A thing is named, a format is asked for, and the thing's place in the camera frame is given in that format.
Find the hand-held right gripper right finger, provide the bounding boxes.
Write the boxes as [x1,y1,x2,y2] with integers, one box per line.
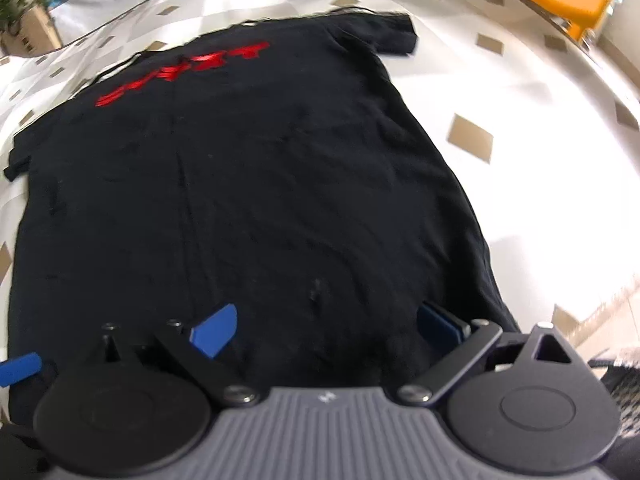
[397,301,576,407]

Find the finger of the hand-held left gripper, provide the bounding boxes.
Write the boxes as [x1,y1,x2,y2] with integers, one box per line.
[0,352,43,388]

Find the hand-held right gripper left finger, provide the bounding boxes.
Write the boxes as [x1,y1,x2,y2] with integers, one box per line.
[97,302,261,407]

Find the black t-shirt with red print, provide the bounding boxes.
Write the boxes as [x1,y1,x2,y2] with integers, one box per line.
[4,12,521,431]

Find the houndstooth patterned rug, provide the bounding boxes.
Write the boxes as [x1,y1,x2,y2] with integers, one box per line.
[600,347,640,411]

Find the low table with marbled cloth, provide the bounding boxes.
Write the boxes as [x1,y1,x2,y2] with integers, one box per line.
[47,0,281,51]

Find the brown cardboard box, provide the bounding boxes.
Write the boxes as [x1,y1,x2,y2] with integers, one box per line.
[0,2,63,58]

